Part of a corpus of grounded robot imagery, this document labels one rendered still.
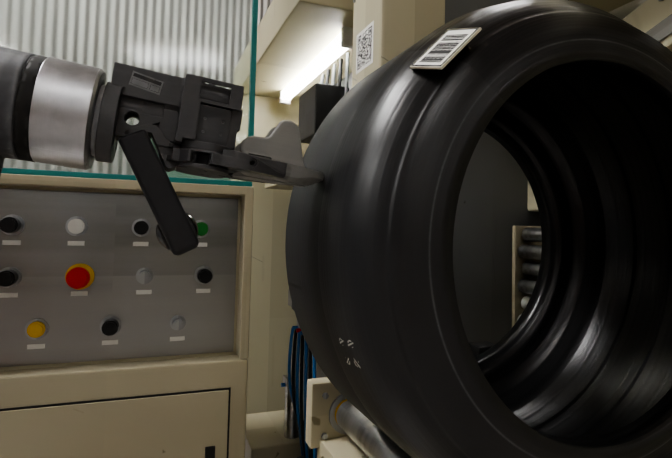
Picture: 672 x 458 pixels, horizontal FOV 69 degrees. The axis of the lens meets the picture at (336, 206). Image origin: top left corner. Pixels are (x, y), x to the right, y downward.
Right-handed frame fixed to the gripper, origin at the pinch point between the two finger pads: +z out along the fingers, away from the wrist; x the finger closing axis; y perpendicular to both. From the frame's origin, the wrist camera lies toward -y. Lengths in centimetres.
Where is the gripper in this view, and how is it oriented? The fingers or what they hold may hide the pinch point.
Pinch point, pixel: (310, 182)
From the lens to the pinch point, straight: 50.3
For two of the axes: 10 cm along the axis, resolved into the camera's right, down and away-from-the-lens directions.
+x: -3.6, 0.4, 9.3
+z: 9.2, 1.5, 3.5
